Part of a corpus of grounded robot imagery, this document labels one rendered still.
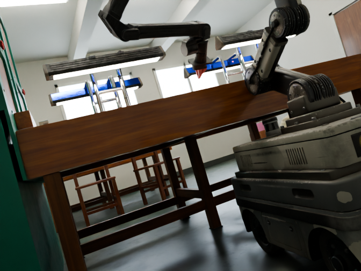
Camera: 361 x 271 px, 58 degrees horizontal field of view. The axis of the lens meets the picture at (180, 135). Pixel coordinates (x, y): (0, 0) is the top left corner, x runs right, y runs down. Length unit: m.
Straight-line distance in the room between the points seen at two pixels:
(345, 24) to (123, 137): 5.47
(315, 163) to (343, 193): 0.13
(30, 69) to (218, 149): 4.33
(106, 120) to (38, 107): 5.49
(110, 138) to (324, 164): 0.79
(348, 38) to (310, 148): 5.45
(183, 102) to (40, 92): 5.59
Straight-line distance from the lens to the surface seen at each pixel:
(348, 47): 6.39
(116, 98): 2.12
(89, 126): 1.33
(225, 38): 2.01
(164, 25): 1.39
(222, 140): 7.74
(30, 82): 6.93
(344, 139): 0.95
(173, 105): 1.42
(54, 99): 2.23
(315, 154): 0.99
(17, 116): 1.47
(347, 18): 6.39
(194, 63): 1.56
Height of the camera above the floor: 0.52
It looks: 3 degrees up
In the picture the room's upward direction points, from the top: 16 degrees counter-clockwise
